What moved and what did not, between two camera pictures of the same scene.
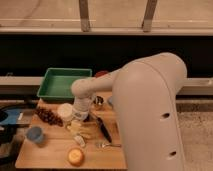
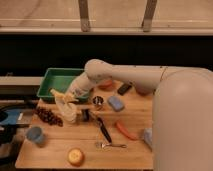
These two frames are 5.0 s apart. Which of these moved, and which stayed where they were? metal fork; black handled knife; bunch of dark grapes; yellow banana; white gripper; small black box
Moved: yellow banana; white gripper
Stayed: bunch of dark grapes; small black box; black handled knife; metal fork
